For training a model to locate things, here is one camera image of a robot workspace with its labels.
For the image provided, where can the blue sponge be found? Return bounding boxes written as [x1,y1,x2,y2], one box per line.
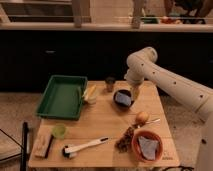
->
[115,92,131,106]

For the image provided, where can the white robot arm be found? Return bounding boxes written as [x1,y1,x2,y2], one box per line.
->
[124,47,213,171]

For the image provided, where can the dark round bowl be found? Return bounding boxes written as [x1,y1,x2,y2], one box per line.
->
[113,89,134,108]

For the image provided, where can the small dark lidded jar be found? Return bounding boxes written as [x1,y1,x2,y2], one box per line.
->
[105,77,116,92]

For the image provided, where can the yellow apple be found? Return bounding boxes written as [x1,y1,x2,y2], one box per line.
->
[135,112,149,124]

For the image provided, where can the metal spoon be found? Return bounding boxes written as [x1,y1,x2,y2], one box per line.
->
[146,118,161,124]

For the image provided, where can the brown grape bunch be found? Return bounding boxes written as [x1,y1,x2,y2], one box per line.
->
[115,124,138,153]

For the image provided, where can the orange plate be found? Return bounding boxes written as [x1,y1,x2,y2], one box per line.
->
[131,130,163,163]

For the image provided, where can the grey folded cloth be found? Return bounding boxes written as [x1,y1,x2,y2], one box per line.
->
[138,136,158,160]

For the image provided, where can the green plastic tray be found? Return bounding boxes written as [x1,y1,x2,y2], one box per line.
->
[36,75,87,120]

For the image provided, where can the small green cup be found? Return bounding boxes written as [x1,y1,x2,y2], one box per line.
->
[52,124,66,139]

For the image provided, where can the wooden block with black edge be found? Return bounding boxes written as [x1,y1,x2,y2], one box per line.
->
[34,133,53,158]

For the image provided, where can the white handled dish brush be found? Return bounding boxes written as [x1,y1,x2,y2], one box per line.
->
[62,137,109,158]

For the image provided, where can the black chair frame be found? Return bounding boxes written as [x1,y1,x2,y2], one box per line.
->
[1,122,30,171]

